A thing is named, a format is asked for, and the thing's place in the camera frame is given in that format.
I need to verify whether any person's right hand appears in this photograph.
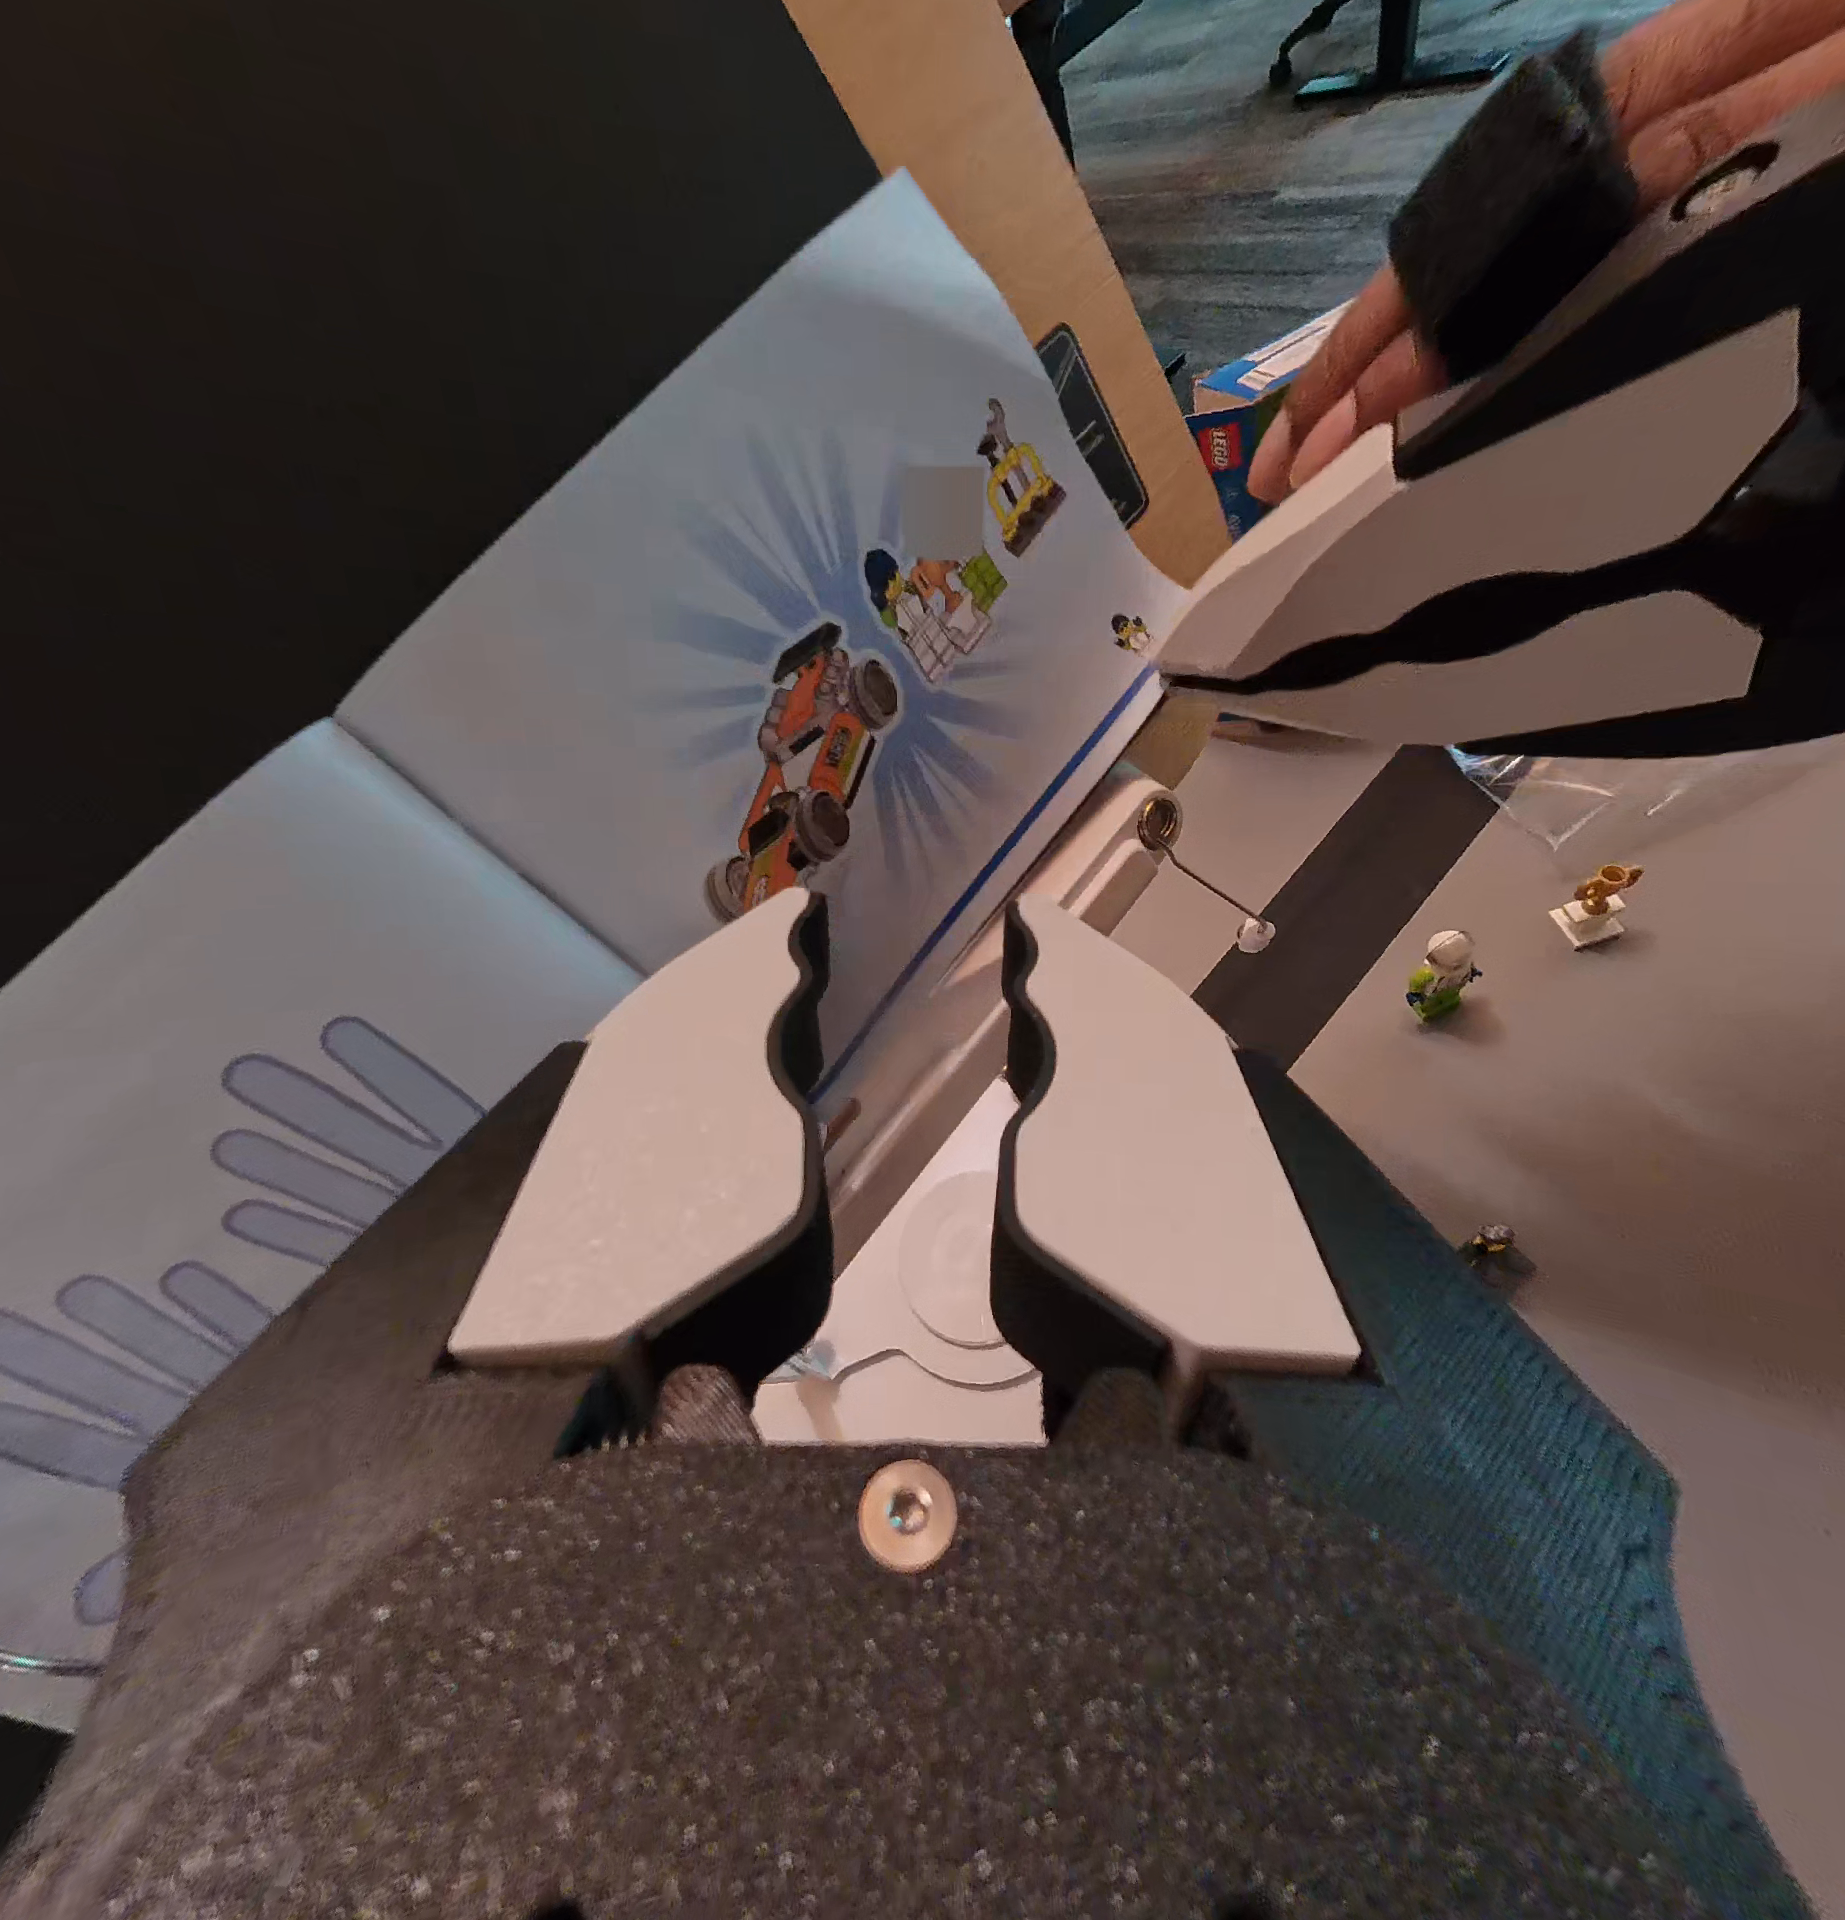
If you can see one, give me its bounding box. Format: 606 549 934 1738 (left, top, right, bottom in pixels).
1252 0 1845 498

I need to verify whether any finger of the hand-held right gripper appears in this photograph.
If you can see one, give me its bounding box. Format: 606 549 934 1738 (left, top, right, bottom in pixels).
1163 565 1771 752
1147 309 1803 700

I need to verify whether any wooden pillar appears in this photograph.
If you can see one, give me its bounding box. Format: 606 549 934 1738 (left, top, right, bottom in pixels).
785 0 1233 588

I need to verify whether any small tan lego piece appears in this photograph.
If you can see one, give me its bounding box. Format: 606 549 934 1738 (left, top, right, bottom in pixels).
1548 863 1644 952

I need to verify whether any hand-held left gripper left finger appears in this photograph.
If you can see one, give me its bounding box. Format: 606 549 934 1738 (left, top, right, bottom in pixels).
445 890 837 1374

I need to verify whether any green lego minifigure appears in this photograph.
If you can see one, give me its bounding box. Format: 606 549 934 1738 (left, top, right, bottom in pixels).
1398 928 1486 1032

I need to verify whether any blue lego set box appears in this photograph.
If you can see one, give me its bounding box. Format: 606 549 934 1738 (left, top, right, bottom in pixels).
1183 302 1361 543

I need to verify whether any white booklet stand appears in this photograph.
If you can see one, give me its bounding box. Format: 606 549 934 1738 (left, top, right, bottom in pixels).
766 768 1289 1400

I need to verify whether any clear plastic bag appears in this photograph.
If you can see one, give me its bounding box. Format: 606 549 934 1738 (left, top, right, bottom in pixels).
1449 743 1712 832

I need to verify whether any lego instruction booklet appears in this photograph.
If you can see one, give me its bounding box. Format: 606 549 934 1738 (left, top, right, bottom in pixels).
0 164 1197 1732

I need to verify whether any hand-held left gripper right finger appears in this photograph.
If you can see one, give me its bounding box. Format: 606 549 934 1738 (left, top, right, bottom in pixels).
987 899 1365 1381

